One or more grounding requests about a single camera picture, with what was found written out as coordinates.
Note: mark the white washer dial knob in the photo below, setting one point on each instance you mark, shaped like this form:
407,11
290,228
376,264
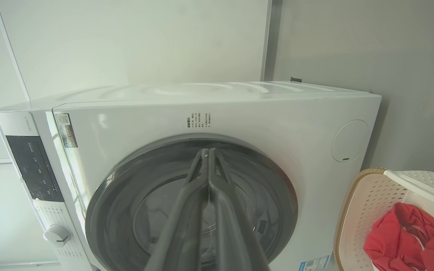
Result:
57,236

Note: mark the cream perforated laundry basket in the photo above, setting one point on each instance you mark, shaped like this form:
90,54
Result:
371,195

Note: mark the white front-load washing machine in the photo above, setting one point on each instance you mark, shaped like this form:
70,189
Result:
277,113

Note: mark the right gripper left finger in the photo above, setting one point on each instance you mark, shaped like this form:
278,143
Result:
185,226

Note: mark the silver rectangular sticker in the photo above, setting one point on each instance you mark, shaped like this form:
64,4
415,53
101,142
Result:
66,130

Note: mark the round filter cover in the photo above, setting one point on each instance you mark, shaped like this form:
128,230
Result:
350,141

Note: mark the black washer control panel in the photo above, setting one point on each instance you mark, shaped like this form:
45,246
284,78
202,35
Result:
34,169

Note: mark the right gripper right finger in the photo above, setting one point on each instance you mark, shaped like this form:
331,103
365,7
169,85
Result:
236,233

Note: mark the red and white garment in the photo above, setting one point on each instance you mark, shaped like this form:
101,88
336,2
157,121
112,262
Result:
398,241

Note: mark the small printed text label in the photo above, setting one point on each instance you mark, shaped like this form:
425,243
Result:
199,120

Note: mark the round black washer door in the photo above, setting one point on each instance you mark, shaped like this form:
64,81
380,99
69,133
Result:
126,210

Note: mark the small dark wall bracket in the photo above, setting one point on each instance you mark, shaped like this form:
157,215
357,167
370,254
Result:
296,79

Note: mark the blue energy label sticker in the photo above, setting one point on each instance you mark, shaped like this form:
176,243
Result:
315,263

